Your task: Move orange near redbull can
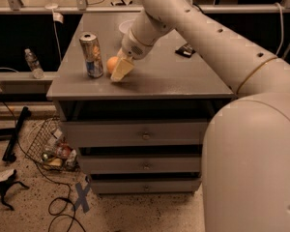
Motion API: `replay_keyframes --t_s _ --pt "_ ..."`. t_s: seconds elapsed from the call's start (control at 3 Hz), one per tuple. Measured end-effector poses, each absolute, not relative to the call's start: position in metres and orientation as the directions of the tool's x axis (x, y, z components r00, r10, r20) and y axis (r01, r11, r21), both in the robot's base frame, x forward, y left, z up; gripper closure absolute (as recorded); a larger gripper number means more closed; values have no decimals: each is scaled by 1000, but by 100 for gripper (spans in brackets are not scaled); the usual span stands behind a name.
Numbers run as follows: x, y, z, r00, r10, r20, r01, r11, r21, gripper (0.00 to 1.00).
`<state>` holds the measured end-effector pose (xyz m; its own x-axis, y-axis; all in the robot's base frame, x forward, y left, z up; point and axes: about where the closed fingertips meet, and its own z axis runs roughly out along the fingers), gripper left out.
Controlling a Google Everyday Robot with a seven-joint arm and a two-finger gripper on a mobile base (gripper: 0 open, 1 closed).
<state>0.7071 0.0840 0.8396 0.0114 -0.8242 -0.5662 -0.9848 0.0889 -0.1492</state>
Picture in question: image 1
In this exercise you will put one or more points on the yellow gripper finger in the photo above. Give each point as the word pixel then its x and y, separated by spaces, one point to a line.
pixel 122 66

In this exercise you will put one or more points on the orange fruit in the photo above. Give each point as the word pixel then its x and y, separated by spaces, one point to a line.
pixel 112 63

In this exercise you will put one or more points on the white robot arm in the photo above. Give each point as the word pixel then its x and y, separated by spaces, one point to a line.
pixel 246 148

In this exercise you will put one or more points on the silver blue redbull can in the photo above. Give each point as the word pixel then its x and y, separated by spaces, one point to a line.
pixel 92 54

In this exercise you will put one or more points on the white ceramic bowl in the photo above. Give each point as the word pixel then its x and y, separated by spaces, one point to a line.
pixel 125 26

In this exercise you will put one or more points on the black snack bar wrapper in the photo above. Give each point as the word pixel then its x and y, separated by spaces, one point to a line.
pixel 185 50

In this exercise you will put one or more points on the grey drawer cabinet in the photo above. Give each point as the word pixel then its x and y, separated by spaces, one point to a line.
pixel 162 87

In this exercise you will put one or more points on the grey top drawer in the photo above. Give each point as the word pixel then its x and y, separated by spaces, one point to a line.
pixel 133 133

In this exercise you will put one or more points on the grey drawer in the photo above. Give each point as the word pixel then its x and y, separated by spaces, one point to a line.
pixel 133 133
pixel 144 186
pixel 140 164

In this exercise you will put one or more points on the clear plastic water bottle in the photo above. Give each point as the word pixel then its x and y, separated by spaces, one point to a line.
pixel 34 63

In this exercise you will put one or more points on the grey middle drawer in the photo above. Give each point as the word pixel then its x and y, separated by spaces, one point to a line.
pixel 140 164

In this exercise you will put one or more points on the grey bottom drawer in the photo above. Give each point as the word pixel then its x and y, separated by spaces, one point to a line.
pixel 144 186

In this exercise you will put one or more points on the blue tape cross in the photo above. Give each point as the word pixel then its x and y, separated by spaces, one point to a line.
pixel 81 200

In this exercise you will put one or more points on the black stand leg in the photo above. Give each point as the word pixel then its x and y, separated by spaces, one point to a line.
pixel 9 155

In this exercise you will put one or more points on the black white floor rag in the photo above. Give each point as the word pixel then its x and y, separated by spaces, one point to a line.
pixel 7 180

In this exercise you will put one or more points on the wire basket with clutter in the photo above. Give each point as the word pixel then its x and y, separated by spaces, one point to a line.
pixel 50 148

